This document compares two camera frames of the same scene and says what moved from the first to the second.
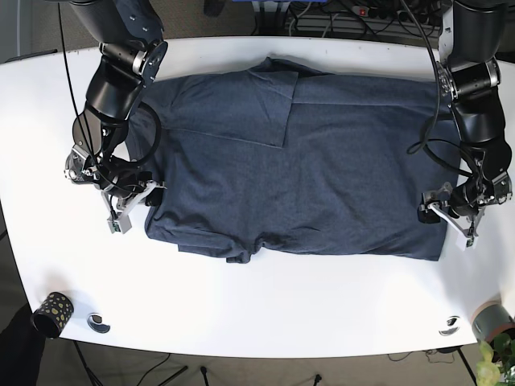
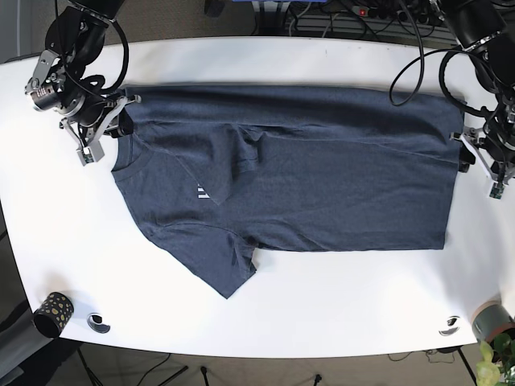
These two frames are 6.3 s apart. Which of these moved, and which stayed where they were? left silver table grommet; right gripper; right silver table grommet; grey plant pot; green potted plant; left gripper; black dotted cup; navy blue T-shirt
Moved: left gripper; right gripper; navy blue T-shirt
Stayed: green potted plant; grey plant pot; black dotted cup; right silver table grommet; left silver table grommet
